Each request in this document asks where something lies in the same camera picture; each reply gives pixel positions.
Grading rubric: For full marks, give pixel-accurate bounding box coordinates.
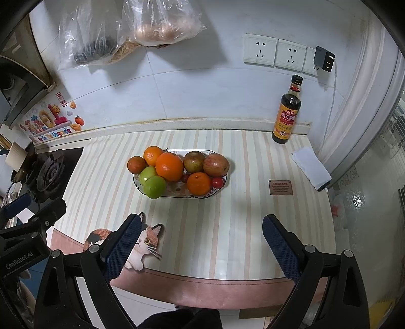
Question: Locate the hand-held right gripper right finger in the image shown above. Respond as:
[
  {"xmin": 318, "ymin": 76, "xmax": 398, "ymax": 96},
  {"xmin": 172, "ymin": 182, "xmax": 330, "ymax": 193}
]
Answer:
[{"xmin": 262, "ymin": 214, "xmax": 371, "ymax": 329}]

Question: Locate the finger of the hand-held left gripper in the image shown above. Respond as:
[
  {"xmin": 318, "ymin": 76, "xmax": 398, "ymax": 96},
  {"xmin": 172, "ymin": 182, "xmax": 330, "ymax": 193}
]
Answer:
[
  {"xmin": 19, "ymin": 199, "xmax": 67, "ymax": 241},
  {"xmin": 0, "ymin": 194, "xmax": 32, "ymax": 222}
]

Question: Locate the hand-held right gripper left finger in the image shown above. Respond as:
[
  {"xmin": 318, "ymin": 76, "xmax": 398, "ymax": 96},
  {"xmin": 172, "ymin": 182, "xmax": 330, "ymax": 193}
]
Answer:
[{"xmin": 33, "ymin": 213, "xmax": 143, "ymax": 329}]

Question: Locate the large green apple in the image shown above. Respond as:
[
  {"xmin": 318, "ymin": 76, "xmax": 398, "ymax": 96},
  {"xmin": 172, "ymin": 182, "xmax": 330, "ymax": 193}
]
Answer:
[{"xmin": 143, "ymin": 176, "xmax": 167, "ymax": 200}]

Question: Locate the floral print plate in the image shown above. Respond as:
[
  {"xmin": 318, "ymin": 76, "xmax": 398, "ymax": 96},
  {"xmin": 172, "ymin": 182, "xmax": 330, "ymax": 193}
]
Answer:
[{"xmin": 133, "ymin": 149, "xmax": 229, "ymax": 200}]

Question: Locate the small green apple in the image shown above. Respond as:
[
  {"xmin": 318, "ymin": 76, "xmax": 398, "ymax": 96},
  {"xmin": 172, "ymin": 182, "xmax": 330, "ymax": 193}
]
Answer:
[{"xmin": 140, "ymin": 166, "xmax": 159, "ymax": 186}]

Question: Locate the small dark orange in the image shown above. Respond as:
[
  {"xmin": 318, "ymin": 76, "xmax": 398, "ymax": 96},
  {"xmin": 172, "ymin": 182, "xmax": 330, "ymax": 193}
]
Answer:
[{"xmin": 127, "ymin": 156, "xmax": 147, "ymax": 174}]

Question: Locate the medium orange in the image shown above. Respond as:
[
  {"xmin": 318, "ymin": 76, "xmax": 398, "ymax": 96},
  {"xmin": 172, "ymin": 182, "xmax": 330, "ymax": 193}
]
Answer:
[
  {"xmin": 143, "ymin": 146, "xmax": 164, "ymax": 167},
  {"xmin": 186, "ymin": 172, "xmax": 212, "ymax": 196}
]

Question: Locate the red apple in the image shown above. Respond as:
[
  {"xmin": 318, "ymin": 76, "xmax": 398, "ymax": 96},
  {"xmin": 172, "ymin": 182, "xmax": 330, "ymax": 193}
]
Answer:
[{"xmin": 203, "ymin": 153, "xmax": 230, "ymax": 177}]

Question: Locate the black gas stove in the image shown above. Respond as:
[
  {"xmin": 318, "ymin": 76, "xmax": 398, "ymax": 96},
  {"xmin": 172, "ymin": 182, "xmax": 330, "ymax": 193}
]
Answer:
[{"xmin": 11, "ymin": 147, "xmax": 84, "ymax": 203}]

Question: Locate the beige cylindrical container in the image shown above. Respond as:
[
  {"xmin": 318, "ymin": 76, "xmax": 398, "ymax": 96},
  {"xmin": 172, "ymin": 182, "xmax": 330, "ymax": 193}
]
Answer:
[{"xmin": 5, "ymin": 142, "xmax": 30, "ymax": 168}]

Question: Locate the white folded paper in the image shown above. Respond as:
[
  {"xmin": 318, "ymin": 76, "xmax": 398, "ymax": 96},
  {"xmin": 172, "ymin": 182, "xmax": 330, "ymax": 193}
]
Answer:
[{"xmin": 291, "ymin": 146, "xmax": 332, "ymax": 191}]

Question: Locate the large orange with stem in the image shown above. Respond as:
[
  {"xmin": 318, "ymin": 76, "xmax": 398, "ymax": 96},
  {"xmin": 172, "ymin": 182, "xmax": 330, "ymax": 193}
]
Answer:
[{"xmin": 155, "ymin": 148, "xmax": 185, "ymax": 182}]

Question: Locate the patterned frosted glass door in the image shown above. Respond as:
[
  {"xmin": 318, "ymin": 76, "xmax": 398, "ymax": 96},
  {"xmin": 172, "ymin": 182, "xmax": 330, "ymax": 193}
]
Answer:
[{"xmin": 329, "ymin": 95, "xmax": 405, "ymax": 317}]

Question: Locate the person's dark clothing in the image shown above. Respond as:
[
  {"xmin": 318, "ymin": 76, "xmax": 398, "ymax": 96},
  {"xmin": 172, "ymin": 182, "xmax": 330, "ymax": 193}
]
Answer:
[{"xmin": 149, "ymin": 308, "xmax": 222, "ymax": 329}]

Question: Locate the reddish green apple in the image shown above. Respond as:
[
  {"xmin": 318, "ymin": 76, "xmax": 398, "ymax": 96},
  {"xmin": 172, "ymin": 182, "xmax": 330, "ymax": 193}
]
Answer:
[{"xmin": 184, "ymin": 151, "xmax": 206, "ymax": 174}]

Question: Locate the steel range hood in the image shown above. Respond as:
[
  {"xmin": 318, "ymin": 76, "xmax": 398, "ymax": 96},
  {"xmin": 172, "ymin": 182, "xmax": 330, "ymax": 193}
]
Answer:
[{"xmin": 0, "ymin": 13, "xmax": 57, "ymax": 127}]

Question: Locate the dark sauce bottle yellow label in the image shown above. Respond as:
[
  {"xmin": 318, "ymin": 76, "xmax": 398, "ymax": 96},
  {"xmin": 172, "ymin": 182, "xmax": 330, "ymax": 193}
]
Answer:
[{"xmin": 271, "ymin": 74, "xmax": 303, "ymax": 145}]

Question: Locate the plastic bag with dark contents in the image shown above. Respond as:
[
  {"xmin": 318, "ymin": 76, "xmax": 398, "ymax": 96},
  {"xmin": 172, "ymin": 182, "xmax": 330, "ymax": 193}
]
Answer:
[{"xmin": 58, "ymin": 0, "xmax": 127, "ymax": 70}]

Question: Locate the plastic bag of yellow noodles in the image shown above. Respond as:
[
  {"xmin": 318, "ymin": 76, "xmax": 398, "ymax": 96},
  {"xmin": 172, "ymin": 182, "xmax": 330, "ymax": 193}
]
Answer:
[{"xmin": 108, "ymin": 35, "xmax": 146, "ymax": 64}]

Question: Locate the dark plug-in charger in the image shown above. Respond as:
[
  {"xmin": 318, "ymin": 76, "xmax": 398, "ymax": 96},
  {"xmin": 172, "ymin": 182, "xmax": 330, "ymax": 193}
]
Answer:
[{"xmin": 313, "ymin": 46, "xmax": 336, "ymax": 73}]

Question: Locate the plastic bag of bread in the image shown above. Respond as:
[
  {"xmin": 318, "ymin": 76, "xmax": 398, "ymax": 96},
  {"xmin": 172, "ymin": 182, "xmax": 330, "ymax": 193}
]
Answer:
[{"xmin": 122, "ymin": 0, "xmax": 206, "ymax": 48}]

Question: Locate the colourful wall sticker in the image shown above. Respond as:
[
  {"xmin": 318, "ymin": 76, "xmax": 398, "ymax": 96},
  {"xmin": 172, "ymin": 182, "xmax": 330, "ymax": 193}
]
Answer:
[{"xmin": 19, "ymin": 92, "xmax": 86, "ymax": 144}]

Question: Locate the white wall socket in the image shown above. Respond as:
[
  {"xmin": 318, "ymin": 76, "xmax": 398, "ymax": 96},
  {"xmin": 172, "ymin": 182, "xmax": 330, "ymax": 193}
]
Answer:
[
  {"xmin": 275, "ymin": 38, "xmax": 308, "ymax": 70},
  {"xmin": 243, "ymin": 33, "xmax": 278, "ymax": 67},
  {"xmin": 302, "ymin": 45, "xmax": 320, "ymax": 76}
]

